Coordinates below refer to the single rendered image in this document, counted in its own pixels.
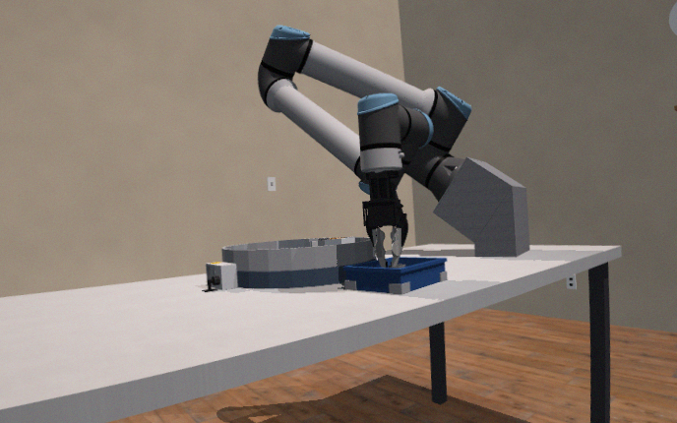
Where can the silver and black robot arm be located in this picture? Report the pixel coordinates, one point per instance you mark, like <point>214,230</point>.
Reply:
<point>384,118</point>

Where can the blue crate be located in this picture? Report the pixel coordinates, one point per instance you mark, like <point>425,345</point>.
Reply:
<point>417,273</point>

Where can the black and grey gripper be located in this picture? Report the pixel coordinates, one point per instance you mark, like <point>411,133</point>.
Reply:
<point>383,211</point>

